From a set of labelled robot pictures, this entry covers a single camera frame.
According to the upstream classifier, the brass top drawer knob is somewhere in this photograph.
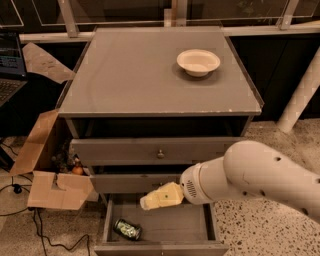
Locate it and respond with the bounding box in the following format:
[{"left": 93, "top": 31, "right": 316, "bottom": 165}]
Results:
[{"left": 157, "top": 149, "right": 165, "bottom": 159}]

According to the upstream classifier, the grey drawer cabinet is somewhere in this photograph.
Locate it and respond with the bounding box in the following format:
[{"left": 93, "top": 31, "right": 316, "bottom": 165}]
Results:
[{"left": 57, "top": 26, "right": 266, "bottom": 256}]

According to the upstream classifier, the grey bottom drawer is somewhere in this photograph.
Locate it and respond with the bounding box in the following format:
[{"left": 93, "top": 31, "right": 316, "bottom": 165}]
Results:
[{"left": 94, "top": 194, "right": 228, "bottom": 256}]

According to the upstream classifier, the open cardboard box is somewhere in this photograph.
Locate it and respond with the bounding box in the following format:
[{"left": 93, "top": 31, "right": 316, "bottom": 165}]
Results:
[{"left": 10, "top": 110, "right": 99, "bottom": 210}]

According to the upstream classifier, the black floor cable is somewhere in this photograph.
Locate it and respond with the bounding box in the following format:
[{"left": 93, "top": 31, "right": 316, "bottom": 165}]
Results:
[{"left": 0, "top": 139, "right": 92, "bottom": 256}]

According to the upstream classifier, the black laptop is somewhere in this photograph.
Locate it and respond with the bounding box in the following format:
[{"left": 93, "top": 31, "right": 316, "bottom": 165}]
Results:
[{"left": 0, "top": 29, "right": 27, "bottom": 107}]

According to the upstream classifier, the green soda can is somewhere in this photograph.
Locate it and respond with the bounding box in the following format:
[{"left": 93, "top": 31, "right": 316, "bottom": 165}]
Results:
[{"left": 113, "top": 219, "right": 142, "bottom": 241}]

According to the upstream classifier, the grey top drawer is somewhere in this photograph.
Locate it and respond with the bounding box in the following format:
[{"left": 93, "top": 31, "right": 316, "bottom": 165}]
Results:
[{"left": 70, "top": 117, "right": 248, "bottom": 167}]

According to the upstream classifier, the orange fruit in box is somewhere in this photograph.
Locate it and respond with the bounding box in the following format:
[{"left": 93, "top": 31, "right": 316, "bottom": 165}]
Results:
[{"left": 72, "top": 166, "right": 84, "bottom": 175}]

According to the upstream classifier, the grey drawer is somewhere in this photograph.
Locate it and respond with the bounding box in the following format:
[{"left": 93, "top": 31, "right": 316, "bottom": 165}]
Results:
[
  {"left": 90, "top": 164, "right": 190, "bottom": 193},
  {"left": 70, "top": 117, "right": 248, "bottom": 167},
  {"left": 94, "top": 194, "right": 228, "bottom": 256}
]

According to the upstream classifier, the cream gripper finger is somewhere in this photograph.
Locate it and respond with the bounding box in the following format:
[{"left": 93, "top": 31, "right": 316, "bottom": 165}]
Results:
[{"left": 140, "top": 182, "right": 184, "bottom": 210}]

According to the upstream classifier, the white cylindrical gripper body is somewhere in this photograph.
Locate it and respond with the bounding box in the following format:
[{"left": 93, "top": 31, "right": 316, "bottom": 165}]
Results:
[{"left": 180, "top": 163, "right": 212, "bottom": 205}]

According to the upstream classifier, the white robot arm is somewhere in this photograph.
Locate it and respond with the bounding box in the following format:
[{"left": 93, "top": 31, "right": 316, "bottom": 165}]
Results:
[{"left": 140, "top": 140, "right": 320, "bottom": 223}]

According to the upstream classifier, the grey middle drawer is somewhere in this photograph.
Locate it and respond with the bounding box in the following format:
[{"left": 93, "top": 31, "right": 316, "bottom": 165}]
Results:
[{"left": 90, "top": 164, "right": 190, "bottom": 193}]

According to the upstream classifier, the white paper bowl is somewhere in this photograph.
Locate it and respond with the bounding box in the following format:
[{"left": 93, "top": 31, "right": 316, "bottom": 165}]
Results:
[{"left": 177, "top": 49, "right": 221, "bottom": 77}]

